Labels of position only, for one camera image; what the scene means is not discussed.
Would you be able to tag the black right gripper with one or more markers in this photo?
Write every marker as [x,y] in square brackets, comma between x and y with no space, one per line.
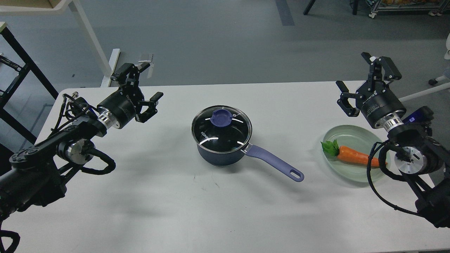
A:
[373,99]

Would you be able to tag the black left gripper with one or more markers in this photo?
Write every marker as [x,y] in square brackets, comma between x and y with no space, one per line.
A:
[125,105]

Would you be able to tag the glass lid with blue knob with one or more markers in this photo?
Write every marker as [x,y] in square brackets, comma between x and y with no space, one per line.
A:
[221,129]

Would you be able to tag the blue saucepan with handle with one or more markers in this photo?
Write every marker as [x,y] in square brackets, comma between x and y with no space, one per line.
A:
[225,159]

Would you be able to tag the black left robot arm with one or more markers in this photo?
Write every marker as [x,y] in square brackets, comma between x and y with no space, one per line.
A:
[38,175]

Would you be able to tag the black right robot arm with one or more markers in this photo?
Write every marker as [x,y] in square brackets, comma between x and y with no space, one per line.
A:
[410,154]

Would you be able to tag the light green oval plate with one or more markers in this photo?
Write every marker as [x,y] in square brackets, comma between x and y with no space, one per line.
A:
[354,137]

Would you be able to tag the white office chair base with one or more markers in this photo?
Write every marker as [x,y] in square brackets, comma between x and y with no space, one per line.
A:
[435,88]

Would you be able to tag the orange toy carrot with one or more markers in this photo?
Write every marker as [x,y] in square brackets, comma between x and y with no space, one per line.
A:
[346,155]

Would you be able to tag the metal wheeled cart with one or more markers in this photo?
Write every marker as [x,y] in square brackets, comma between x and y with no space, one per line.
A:
[433,7]

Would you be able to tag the black metal rack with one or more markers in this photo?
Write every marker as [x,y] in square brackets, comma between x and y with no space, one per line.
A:
[22,71]

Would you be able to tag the white table frame leg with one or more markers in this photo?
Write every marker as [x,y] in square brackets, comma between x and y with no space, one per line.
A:
[54,7]

